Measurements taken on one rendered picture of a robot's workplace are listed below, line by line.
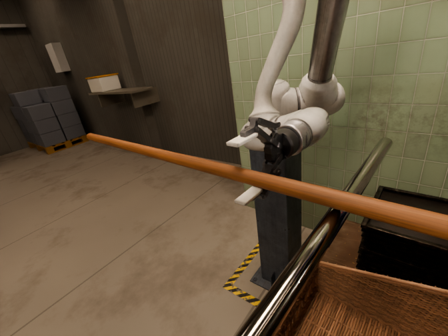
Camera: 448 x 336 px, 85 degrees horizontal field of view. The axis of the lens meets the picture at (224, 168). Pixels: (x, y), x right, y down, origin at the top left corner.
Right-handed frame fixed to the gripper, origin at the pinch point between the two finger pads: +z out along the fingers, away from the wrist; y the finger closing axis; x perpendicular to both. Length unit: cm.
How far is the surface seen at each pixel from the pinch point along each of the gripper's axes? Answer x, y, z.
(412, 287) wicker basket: -32, 41, -28
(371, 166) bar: -20.6, 1.9, -17.6
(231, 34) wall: 99, -35, -123
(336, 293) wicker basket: -13, 57, -28
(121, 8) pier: 338, -99, -180
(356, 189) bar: -20.6, 2.0, -7.3
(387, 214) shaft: -26.6, -0.7, 1.6
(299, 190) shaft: -14.1, -0.8, 1.5
